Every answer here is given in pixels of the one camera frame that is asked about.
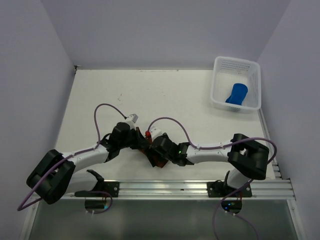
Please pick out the white plastic basket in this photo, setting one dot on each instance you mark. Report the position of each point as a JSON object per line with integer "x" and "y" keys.
{"x": 226, "y": 72}

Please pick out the brown towel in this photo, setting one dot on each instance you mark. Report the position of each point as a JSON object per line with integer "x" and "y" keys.
{"x": 160, "y": 163}

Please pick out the blue towel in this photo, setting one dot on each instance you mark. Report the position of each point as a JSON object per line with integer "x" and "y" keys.
{"x": 238, "y": 94}

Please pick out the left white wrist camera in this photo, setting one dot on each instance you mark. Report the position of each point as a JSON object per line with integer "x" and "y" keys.
{"x": 132, "y": 118}

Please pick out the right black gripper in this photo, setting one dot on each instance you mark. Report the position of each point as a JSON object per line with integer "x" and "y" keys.
{"x": 165, "y": 135}

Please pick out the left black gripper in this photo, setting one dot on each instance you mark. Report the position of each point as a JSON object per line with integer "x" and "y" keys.
{"x": 138, "y": 143}

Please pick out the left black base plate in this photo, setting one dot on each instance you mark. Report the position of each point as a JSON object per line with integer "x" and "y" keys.
{"x": 110, "y": 187}

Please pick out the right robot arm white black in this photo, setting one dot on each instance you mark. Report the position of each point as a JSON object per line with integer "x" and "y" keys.
{"x": 248, "y": 157}

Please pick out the aluminium mounting rail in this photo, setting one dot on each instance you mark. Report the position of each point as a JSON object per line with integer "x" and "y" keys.
{"x": 183, "y": 189}

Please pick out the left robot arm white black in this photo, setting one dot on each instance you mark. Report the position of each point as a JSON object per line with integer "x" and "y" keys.
{"x": 51, "y": 177}

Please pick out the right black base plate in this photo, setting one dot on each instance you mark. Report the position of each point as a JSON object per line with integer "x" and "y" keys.
{"x": 219, "y": 189}

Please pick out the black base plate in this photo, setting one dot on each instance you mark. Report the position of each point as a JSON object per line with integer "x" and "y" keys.
{"x": 219, "y": 189}
{"x": 110, "y": 187}

